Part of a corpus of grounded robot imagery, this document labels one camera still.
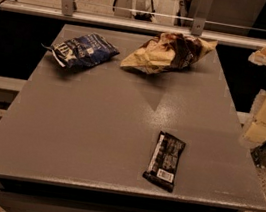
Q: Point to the blue chip bag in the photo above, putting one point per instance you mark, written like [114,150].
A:
[84,51]

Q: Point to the brown chip bag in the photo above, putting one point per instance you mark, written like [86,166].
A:
[168,52]

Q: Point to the black rxbar chocolate bar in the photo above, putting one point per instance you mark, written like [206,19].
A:
[163,164]

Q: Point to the metal railing bar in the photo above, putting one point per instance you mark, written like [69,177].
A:
[128,24]

